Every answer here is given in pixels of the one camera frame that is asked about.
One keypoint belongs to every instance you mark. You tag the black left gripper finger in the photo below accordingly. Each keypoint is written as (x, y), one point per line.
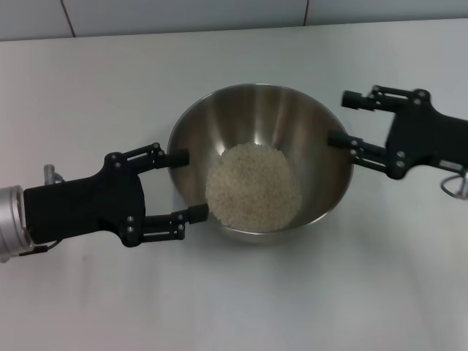
(198, 214)
(179, 158)

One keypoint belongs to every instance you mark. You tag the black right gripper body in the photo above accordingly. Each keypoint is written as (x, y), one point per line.
(428, 139)

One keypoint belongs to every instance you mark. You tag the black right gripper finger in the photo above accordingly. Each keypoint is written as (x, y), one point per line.
(338, 139)
(352, 99)

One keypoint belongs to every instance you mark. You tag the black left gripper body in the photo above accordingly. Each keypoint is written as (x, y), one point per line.
(80, 208)

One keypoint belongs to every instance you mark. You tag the white uncooked rice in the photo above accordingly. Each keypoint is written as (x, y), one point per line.
(254, 188)

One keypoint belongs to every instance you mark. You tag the stainless steel mixing bowl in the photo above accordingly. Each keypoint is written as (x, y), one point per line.
(263, 117)

